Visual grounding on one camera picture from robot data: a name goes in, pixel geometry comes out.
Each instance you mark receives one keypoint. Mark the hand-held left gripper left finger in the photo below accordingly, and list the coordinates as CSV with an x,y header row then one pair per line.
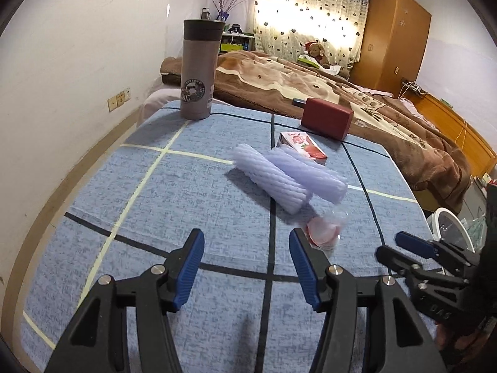
x,y
190,268

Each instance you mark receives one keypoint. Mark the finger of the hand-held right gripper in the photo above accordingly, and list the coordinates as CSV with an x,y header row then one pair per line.
x,y
431,291
415,243

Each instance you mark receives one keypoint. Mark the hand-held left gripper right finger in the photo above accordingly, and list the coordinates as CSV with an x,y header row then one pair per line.
x,y
305,268

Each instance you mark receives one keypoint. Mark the white rimmed trash bin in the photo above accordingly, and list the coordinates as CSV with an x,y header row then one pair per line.
x,y
438,217

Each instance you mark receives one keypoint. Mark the clear plastic cup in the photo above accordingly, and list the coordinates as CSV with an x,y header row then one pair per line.
x,y
324,233

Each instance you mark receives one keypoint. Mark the person's right hand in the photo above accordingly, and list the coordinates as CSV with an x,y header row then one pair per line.
x,y
448,342

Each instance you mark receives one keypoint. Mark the green plastic bag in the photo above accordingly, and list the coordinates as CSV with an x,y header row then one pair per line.
x,y
476,229

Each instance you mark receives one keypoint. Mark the blue checked cloth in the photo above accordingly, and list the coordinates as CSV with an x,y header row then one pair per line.
x,y
136,209

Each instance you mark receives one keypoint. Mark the lilac foam net sleeve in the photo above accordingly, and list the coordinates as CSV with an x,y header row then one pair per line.
x,y
314,178
271,178

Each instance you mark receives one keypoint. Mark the wooden headboard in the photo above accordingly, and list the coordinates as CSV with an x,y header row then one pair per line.
x,y
454,128

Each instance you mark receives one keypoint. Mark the brown patterned blanket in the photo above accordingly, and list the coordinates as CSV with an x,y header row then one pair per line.
x,y
388,124

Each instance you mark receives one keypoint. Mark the strawberry print carton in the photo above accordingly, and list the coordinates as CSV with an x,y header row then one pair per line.
x,y
301,145

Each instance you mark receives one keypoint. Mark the dark red box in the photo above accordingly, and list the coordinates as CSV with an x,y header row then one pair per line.
x,y
326,118

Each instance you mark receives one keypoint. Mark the pink bed sheet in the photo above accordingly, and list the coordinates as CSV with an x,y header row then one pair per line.
x,y
159,103

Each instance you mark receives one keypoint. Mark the grey thermos flask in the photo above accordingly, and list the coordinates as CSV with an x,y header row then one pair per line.
x,y
200,70

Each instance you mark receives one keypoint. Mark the wooden wardrobe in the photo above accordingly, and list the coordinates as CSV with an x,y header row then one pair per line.
x,y
392,39

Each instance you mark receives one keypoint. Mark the green tissue box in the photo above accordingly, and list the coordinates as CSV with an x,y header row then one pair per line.
x,y
306,61

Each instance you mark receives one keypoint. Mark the teddy bear with red hat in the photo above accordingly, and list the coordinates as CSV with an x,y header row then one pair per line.
x,y
315,52

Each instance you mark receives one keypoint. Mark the cluttered shelf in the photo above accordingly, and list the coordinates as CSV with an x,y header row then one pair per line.
x,y
237,42

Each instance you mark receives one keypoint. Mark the heart print curtain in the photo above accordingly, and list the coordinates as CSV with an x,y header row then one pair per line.
x,y
310,11

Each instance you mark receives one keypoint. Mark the yellowed wall socket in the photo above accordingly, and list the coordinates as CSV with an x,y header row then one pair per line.
x,y
118,100

